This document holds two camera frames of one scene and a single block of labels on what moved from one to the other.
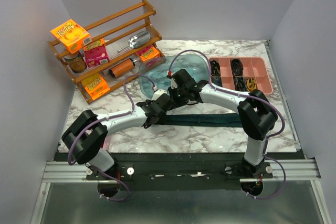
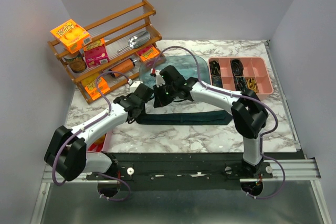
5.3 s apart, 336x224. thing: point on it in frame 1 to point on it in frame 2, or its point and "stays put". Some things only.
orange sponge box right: [147, 53] stays put
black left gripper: [149, 102] to [128, 97]
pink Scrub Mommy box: [96, 53] stays put
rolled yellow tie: [251, 84] stays put
